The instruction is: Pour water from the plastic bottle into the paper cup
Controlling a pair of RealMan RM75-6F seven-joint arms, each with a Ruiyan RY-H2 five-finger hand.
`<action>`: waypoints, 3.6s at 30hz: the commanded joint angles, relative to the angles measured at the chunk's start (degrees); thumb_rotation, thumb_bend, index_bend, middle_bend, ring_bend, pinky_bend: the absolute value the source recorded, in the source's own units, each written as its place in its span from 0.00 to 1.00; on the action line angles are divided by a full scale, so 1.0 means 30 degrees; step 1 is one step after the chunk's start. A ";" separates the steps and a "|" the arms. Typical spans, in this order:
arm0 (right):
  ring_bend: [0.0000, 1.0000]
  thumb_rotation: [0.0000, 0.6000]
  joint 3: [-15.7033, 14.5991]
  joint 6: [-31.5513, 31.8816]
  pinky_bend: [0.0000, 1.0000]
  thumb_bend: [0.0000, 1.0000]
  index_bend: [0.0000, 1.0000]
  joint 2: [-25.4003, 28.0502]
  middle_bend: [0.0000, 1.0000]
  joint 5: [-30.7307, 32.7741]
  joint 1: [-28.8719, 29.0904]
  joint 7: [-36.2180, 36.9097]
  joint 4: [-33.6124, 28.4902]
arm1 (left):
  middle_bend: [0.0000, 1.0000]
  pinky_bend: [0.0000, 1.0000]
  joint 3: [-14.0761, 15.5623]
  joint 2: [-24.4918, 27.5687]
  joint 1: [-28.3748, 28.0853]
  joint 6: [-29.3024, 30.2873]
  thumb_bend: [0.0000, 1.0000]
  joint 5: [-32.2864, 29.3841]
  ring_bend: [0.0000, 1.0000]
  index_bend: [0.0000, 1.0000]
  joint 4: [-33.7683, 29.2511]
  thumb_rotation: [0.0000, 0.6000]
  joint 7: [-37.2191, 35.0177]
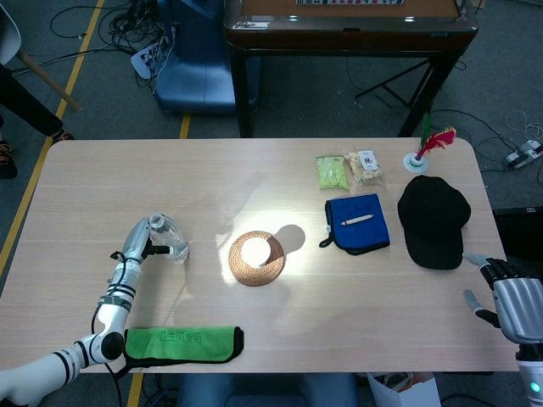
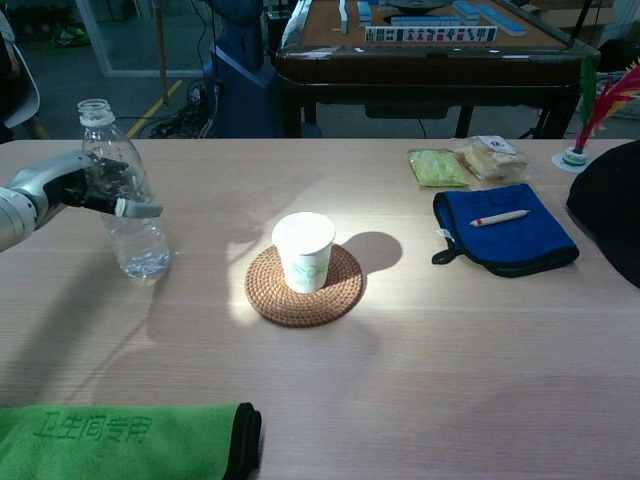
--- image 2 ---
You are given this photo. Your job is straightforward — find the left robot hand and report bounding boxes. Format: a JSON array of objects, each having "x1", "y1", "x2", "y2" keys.
[{"x1": 4, "y1": 152, "x2": 164, "y2": 229}]

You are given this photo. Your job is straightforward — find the transparent plastic bottle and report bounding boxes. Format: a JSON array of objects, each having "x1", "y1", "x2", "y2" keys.
[{"x1": 76, "y1": 98, "x2": 171, "y2": 281}]

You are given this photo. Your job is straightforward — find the white paper cup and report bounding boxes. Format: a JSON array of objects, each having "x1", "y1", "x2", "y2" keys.
[{"x1": 271, "y1": 211, "x2": 336, "y2": 294}]

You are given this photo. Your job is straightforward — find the round woven rattan coaster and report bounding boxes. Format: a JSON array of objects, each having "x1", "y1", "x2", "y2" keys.
[{"x1": 244, "y1": 243, "x2": 365, "y2": 328}]

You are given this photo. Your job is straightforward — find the white chair with wooden legs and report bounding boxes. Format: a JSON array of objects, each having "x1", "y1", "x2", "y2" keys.
[{"x1": 0, "y1": 14, "x2": 41, "y2": 139}]

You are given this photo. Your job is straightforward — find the blue chair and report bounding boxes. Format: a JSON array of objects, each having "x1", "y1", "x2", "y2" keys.
[{"x1": 202, "y1": 0, "x2": 281, "y2": 139}]

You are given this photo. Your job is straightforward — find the green microfiber cloth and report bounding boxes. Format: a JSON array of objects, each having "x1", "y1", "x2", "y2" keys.
[{"x1": 0, "y1": 401, "x2": 263, "y2": 480}]

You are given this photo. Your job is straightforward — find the green snack packet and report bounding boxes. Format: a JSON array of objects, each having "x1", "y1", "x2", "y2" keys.
[{"x1": 406, "y1": 148, "x2": 472, "y2": 189}]

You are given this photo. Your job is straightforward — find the brown mahjong table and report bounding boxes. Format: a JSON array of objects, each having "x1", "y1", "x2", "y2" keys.
[{"x1": 274, "y1": 0, "x2": 601, "y2": 139}]

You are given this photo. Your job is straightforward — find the row of mahjong tiles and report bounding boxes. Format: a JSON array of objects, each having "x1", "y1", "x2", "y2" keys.
[{"x1": 364, "y1": 25, "x2": 499, "y2": 44}]

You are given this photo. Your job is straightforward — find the clear bread snack packet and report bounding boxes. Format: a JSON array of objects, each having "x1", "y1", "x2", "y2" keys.
[{"x1": 452, "y1": 135, "x2": 530, "y2": 181}]

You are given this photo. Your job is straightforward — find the beige pen with red band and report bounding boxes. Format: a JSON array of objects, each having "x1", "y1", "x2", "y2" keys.
[{"x1": 469, "y1": 209, "x2": 529, "y2": 228}]

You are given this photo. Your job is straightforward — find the blue microfiber cloth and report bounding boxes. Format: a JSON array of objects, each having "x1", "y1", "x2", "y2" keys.
[{"x1": 431, "y1": 182, "x2": 580, "y2": 278}]

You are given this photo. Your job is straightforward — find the colourful feather shuttlecock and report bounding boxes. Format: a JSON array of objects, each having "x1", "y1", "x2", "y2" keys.
[{"x1": 551, "y1": 55, "x2": 640, "y2": 174}]

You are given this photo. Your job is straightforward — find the black baseball cap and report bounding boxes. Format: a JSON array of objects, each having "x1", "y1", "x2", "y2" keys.
[{"x1": 565, "y1": 139, "x2": 640, "y2": 290}]

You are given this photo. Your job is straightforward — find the bundle of black cables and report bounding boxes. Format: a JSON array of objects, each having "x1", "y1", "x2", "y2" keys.
[{"x1": 114, "y1": 79, "x2": 221, "y2": 139}]

